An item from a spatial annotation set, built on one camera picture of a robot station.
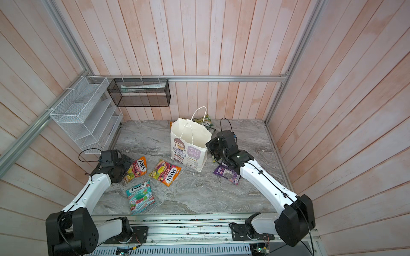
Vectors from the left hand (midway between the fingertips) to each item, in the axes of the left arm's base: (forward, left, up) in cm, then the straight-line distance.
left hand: (128, 166), depth 87 cm
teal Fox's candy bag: (-15, -9, -6) cm, 19 cm away
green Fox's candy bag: (+40, -44, -4) cm, 59 cm away
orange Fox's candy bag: (-1, -20, -6) cm, 21 cm away
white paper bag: (+7, -35, +15) cm, 38 cm away
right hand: (+5, -42, +15) cm, 45 cm away
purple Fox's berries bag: (-1, -56, -5) cm, 56 cm away
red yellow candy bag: (+2, -3, -5) cm, 6 cm away
